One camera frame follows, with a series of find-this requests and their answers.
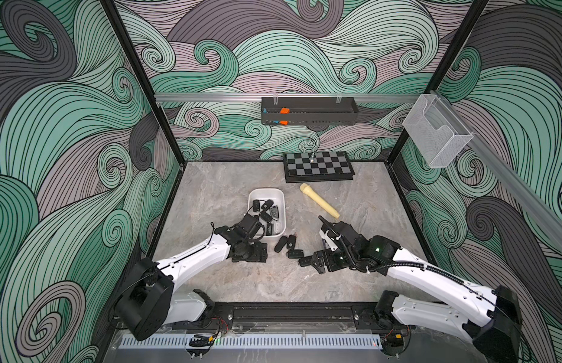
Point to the black three-button key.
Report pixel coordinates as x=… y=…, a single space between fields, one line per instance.
x=295 y=254
x=305 y=261

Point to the right side aluminium rail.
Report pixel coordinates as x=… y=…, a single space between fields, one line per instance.
x=490 y=144

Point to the clear acrylic wall holder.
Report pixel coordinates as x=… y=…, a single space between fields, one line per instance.
x=436 y=130

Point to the black flip key with ring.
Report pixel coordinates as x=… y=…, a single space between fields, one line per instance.
x=266 y=217

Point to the black VW flip key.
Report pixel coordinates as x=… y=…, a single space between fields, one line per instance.
x=291 y=242

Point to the black plain key fob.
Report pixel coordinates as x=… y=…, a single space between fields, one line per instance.
x=282 y=242

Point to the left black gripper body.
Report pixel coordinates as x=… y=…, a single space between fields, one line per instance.
x=252 y=252

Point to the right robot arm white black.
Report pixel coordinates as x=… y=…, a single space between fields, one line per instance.
x=489 y=318

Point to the silver black BMW key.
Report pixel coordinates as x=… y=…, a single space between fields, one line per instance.
x=274 y=212

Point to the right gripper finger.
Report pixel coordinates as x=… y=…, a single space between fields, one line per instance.
x=319 y=256
x=319 y=267

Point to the black VW key fob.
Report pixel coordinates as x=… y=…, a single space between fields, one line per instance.
x=256 y=206

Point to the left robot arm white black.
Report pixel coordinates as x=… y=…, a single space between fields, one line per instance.
x=148 y=300

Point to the white plastic storage box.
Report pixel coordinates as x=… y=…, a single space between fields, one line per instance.
x=278 y=197

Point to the cream yellow flashlight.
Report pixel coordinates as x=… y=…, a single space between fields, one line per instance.
x=310 y=193

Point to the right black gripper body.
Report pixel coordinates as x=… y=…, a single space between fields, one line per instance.
x=328 y=256

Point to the black silver chessboard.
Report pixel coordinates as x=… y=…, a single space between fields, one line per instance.
x=330 y=166

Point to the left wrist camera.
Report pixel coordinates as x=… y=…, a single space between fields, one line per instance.
x=250 y=225

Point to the white perforated cable duct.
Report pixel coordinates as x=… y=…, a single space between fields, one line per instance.
x=259 y=341

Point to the black wall tray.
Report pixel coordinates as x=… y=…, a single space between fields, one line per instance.
x=309 y=111

